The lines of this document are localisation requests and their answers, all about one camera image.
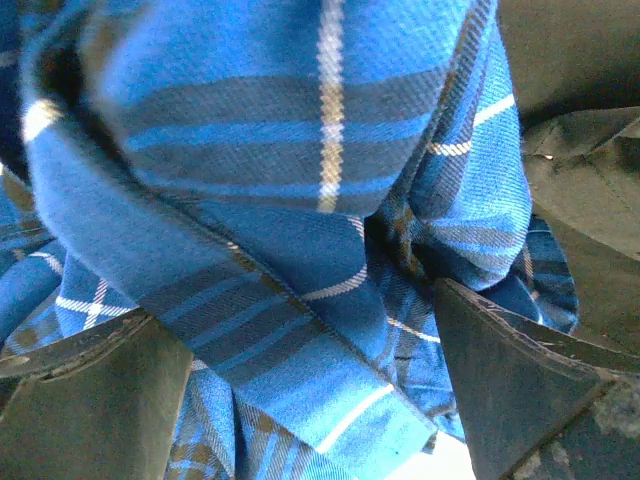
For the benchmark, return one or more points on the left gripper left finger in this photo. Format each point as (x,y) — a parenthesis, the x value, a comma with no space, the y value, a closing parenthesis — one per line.
(102,404)

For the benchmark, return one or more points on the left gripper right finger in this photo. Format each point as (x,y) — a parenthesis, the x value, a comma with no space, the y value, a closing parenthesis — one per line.
(536,403)

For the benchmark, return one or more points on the blue plaid shirt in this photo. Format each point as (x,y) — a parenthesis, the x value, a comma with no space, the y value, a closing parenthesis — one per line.
(280,183)

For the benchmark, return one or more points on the black shirt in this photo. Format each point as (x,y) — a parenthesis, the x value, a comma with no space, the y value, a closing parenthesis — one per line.
(575,68)

